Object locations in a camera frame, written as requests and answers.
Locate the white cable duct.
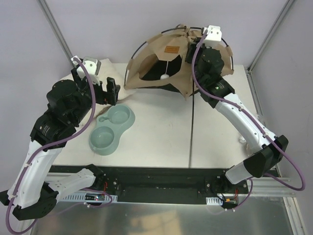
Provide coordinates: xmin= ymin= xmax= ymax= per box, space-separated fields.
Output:
xmin=205 ymin=197 xmax=238 ymax=206
xmin=60 ymin=192 xmax=117 ymax=203

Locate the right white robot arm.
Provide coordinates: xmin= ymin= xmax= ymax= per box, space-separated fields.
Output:
xmin=185 ymin=39 xmax=289 ymax=193

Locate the right aluminium frame post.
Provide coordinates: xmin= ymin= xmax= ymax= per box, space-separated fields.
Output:
xmin=247 ymin=0 xmax=296 ymax=73

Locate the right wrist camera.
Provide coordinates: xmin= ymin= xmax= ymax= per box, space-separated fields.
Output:
xmin=202 ymin=25 xmax=222 ymax=48

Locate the left aluminium frame post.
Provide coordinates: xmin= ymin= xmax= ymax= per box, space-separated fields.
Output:
xmin=37 ymin=0 xmax=73 ymax=64

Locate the right white cable duct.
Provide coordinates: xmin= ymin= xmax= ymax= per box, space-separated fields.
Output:
xmin=205 ymin=197 xmax=238 ymax=206

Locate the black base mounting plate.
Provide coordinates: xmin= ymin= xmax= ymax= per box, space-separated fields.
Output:
xmin=46 ymin=164 xmax=254 ymax=203

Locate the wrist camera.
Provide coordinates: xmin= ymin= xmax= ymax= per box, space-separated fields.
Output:
xmin=71 ymin=56 xmax=101 ymax=84
xmin=202 ymin=25 xmax=222 ymax=48

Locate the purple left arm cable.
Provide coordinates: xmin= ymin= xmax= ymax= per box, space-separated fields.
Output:
xmin=5 ymin=57 xmax=113 ymax=235

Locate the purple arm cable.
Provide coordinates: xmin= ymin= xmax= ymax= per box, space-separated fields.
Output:
xmin=191 ymin=34 xmax=306 ymax=215
xmin=5 ymin=57 xmax=113 ymax=235

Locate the aluminium frame post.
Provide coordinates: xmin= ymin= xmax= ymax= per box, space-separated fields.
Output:
xmin=247 ymin=0 xmax=296 ymax=73
xmin=37 ymin=0 xmax=73 ymax=64

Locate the left white cable duct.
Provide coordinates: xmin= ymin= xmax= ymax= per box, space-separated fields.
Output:
xmin=60 ymin=192 xmax=117 ymax=203

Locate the green double pet bowl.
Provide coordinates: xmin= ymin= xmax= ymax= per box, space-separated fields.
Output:
xmin=89 ymin=104 xmax=135 ymax=156

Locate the beige pet tent fabric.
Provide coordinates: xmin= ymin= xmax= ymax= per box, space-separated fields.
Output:
xmin=124 ymin=24 xmax=234 ymax=98

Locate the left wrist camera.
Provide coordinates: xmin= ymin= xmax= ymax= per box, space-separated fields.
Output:
xmin=71 ymin=56 xmax=101 ymax=84

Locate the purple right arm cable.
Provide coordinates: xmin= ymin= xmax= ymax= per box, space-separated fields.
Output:
xmin=191 ymin=34 xmax=306 ymax=215

